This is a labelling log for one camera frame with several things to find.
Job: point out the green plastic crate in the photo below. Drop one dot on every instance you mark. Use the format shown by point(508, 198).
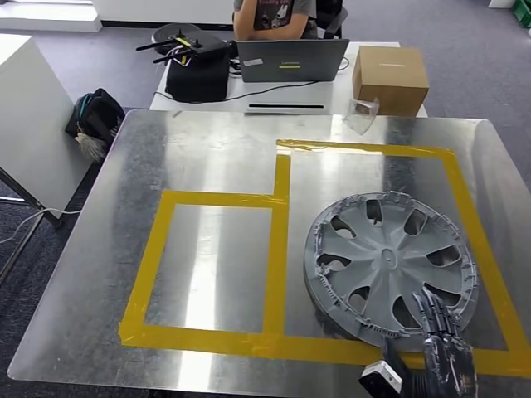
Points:
point(523, 11)

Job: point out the white flat slotted device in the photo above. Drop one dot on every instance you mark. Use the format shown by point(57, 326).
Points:
point(286, 110)

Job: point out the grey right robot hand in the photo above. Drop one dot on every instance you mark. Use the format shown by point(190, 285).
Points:
point(450, 362)

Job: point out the steel top workbench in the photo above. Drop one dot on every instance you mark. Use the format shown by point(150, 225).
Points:
point(207, 263)

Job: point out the fluffy beige bag pendant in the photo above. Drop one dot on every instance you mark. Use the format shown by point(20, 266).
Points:
point(89, 147)

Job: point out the black soft case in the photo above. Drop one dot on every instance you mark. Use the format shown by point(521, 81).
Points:
point(197, 79)

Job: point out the white table with steel legs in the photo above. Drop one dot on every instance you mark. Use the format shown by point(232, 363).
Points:
point(37, 126)

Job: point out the black backpack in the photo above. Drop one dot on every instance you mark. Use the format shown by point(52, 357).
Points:
point(100, 110)

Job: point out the person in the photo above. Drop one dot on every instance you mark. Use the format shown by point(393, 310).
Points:
point(273, 16)

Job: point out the grey laptop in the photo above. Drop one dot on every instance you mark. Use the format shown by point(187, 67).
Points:
point(290, 60)

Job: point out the white desk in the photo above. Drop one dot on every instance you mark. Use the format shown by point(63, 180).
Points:
point(336, 93)

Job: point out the brown cardboard box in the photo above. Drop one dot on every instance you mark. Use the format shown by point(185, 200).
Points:
point(390, 77)

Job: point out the clear plastic bag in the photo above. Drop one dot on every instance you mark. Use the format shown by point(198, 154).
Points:
point(361, 115)

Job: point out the white low platform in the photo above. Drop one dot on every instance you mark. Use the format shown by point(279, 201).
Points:
point(41, 16)

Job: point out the black office chair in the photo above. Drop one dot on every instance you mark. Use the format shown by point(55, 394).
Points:
point(331, 16)

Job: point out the grey plastic wheel hubcap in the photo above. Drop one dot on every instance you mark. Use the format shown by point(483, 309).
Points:
point(386, 258)

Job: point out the black router with antennas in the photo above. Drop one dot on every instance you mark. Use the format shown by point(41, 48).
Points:
point(207, 45)

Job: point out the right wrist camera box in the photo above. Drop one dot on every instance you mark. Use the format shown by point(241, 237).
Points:
point(379, 379)

